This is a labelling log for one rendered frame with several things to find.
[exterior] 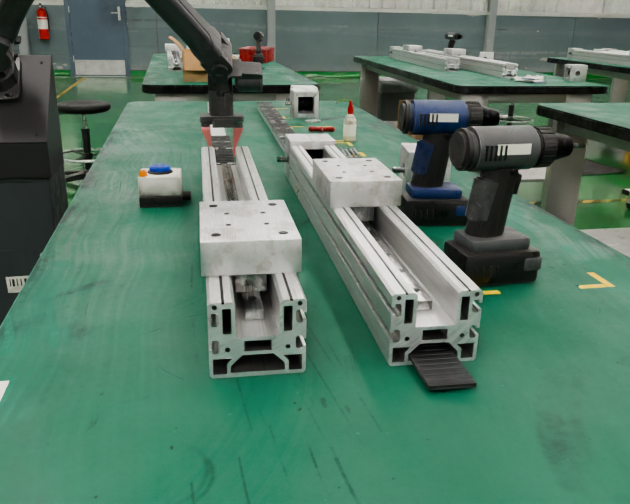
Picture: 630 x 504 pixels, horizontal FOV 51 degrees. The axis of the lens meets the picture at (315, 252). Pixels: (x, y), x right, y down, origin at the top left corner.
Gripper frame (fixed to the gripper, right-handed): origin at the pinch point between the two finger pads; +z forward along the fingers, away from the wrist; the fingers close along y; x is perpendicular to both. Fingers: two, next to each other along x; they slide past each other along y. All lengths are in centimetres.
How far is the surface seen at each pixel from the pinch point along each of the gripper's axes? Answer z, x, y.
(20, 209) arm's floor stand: 10.4, -7.3, -46.0
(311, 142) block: -5.7, -19.1, 18.5
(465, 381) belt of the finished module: 2, -105, 20
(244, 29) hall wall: 0, 1083, 83
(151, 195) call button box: 0.7, -35.0, -14.9
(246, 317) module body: -2, -95, -1
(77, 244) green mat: 3, -55, -25
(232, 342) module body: -1, -99, -3
